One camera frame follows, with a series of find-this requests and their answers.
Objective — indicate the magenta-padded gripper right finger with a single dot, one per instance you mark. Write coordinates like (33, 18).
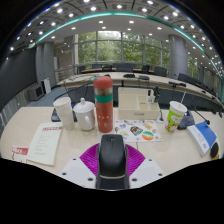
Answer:
(148, 171)

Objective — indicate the colourful sticker sheet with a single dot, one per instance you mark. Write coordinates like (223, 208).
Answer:
(138, 130)

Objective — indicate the long curved conference desk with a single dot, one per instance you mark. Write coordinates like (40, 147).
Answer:
(133, 80)

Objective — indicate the white desk organizer box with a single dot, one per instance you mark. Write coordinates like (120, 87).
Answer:
(136, 106)

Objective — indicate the red thermos bottle, green band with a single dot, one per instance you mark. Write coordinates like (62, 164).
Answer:
(103, 110)

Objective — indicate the blue-white book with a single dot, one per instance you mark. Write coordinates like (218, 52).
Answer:
(201, 136)

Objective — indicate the green-white paper cup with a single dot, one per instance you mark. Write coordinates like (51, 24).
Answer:
(175, 116)

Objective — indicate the white document, red header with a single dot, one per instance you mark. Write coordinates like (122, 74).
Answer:
(45, 143)

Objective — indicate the ceiling lights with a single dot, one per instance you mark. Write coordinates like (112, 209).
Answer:
(96, 21)

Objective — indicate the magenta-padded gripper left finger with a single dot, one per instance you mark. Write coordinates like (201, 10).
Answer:
(75, 171)

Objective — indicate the dark office chairs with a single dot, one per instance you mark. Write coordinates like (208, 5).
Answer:
(160, 71)

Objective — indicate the black-yellow handheld microphone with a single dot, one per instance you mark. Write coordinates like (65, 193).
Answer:
(215, 150)

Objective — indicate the white lidded mug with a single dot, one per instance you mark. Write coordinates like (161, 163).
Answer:
(85, 115)

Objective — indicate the white paper cup stack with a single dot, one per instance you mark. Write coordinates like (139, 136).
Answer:
(65, 111)

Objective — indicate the black computer mouse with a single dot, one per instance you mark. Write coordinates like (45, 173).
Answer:
(112, 160)

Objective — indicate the grey boxy monitor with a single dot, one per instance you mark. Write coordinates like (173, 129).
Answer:
(36, 92)

